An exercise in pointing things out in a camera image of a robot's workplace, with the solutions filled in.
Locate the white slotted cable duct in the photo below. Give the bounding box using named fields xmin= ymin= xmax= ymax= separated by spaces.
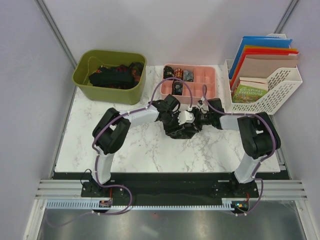
xmin=45 ymin=199 xmax=245 ymax=211

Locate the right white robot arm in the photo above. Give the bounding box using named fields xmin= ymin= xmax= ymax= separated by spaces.
xmin=191 ymin=98 xmax=281 ymax=197

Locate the orange folder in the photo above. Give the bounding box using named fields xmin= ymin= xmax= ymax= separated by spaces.
xmin=228 ymin=45 xmax=299 ymax=81

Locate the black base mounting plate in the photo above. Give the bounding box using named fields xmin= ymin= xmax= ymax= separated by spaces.
xmin=53 ymin=171 xmax=289 ymax=206

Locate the rolled grey tie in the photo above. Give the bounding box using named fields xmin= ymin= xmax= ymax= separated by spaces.
xmin=183 ymin=70 xmax=194 ymax=82

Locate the beige folder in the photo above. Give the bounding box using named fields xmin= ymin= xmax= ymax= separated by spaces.
xmin=230 ymin=53 xmax=299 ymax=91

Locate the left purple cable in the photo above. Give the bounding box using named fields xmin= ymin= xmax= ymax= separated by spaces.
xmin=45 ymin=77 xmax=194 ymax=228

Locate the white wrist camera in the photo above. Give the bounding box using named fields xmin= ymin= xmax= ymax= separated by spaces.
xmin=177 ymin=110 xmax=195 ymax=125
xmin=197 ymin=99 xmax=205 ymax=111

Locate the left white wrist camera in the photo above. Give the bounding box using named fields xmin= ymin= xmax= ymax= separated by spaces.
xmin=177 ymin=110 xmax=195 ymax=125

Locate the olive green plastic bin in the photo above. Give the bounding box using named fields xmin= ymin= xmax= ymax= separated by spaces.
xmin=72 ymin=49 xmax=147 ymax=105

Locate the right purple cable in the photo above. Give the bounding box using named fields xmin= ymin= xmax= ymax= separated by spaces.
xmin=202 ymin=84 xmax=278 ymax=217

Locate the white perforated file holder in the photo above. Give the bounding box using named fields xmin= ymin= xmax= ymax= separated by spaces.
xmin=223 ymin=34 xmax=303 ymax=115

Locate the rolled red orange tie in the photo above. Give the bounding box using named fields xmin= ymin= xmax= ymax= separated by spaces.
xmin=174 ymin=68 xmax=184 ymax=80

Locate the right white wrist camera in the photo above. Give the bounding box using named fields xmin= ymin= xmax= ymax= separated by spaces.
xmin=197 ymin=99 xmax=205 ymax=111

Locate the green treehouse book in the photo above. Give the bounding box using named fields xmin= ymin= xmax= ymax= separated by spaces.
xmin=231 ymin=77 xmax=269 ymax=104

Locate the rolled dark blue tie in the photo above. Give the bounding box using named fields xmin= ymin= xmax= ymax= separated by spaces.
xmin=171 ymin=80 xmax=183 ymax=96

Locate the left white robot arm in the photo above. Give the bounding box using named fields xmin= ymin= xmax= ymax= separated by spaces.
xmin=92 ymin=95 xmax=181 ymax=197

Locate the pile of dark ties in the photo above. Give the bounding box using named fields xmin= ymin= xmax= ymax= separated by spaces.
xmin=88 ymin=62 xmax=144 ymax=90

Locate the pink compartment organizer tray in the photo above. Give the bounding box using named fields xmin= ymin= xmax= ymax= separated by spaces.
xmin=160 ymin=64 xmax=217 ymax=105

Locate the blue folder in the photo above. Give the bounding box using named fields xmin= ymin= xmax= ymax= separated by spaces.
xmin=228 ymin=36 xmax=293 ymax=79

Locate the rolled dark patterned tie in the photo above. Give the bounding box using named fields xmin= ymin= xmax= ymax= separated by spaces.
xmin=163 ymin=65 xmax=175 ymax=80

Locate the purple cable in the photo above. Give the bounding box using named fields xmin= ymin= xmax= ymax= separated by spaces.
xmin=45 ymin=77 xmax=194 ymax=228
xmin=202 ymin=84 xmax=278 ymax=217

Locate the red folder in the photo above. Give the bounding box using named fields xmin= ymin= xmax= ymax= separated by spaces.
xmin=230 ymin=46 xmax=299 ymax=90

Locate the dark green leaf-patterned tie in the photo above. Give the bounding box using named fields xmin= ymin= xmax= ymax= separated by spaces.
xmin=170 ymin=123 xmax=202 ymax=140

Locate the aluminium frame rail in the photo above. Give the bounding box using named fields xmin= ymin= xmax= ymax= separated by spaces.
xmin=35 ymin=180 xmax=308 ymax=200

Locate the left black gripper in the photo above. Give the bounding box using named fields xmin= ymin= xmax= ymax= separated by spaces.
xmin=161 ymin=111 xmax=185 ymax=138

